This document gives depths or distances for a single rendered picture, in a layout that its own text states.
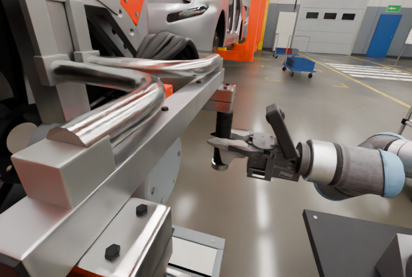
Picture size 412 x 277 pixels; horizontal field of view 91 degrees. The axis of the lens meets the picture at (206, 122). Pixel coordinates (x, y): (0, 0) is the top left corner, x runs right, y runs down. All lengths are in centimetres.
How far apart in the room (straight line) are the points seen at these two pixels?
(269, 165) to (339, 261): 64
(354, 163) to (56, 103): 51
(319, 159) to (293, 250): 95
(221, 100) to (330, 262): 78
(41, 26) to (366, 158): 55
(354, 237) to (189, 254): 72
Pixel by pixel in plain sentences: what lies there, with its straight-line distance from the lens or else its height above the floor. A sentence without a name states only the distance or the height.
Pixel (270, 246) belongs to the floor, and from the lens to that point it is 133.
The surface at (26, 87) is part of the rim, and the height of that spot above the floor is 95.
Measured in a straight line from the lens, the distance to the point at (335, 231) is 112.
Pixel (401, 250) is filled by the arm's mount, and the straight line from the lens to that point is 98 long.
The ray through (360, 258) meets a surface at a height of 30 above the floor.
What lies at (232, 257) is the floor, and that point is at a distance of 125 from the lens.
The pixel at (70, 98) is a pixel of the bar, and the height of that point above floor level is 95.
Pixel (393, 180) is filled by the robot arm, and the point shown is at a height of 82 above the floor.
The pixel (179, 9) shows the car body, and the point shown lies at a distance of 289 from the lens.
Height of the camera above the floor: 106
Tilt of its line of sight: 25 degrees down
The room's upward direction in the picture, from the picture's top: 3 degrees clockwise
